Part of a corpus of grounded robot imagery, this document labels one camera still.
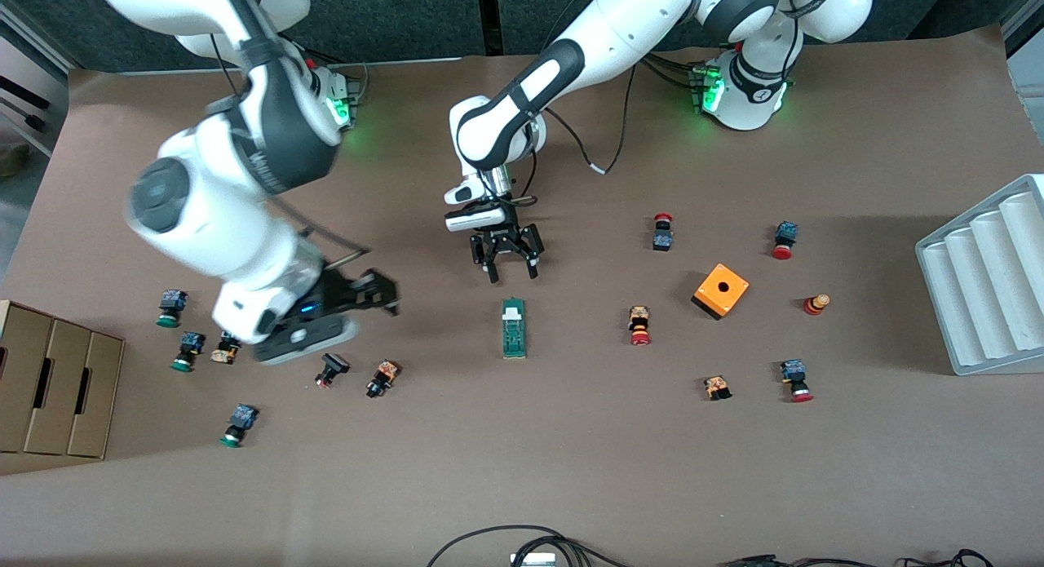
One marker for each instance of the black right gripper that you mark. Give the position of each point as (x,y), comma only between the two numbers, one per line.
(342,291)

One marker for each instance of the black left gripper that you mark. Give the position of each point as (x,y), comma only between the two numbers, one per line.
(503,241)

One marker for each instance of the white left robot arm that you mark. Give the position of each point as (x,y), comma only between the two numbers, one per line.
(571,53)

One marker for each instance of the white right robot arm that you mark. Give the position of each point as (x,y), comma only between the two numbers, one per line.
(212,216)

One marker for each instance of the black button orange contact block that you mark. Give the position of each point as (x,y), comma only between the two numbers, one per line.
(382,378)

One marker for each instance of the black square button red base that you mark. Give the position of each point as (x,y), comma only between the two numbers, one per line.
(330,369)

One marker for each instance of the red button orange contact block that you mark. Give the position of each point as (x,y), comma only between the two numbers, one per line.
(639,325)

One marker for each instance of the red mushroom button black block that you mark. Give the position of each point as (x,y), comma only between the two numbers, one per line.
(662,234)

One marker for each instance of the green button blue contact block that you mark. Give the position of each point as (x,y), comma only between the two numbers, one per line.
(238,424)
(170,307)
(188,351)

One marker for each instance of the red button blue contact block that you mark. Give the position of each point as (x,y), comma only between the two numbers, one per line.
(796,380)
(784,240)

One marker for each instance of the white connector plug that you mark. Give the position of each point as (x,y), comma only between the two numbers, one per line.
(532,560)

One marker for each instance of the red yellow button cap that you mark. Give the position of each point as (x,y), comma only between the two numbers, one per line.
(816,303)

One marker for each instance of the brown cardboard box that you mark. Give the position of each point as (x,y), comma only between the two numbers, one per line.
(57,387)

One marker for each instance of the white grooved tray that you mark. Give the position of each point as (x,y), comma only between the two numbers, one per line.
(987,290)

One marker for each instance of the grey cabinet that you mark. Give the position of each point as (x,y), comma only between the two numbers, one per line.
(1029,61)

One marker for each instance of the beige black switch block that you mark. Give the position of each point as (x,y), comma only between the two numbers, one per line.
(222,355)

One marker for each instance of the orange button enclosure box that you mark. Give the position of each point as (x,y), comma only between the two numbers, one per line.
(722,290)

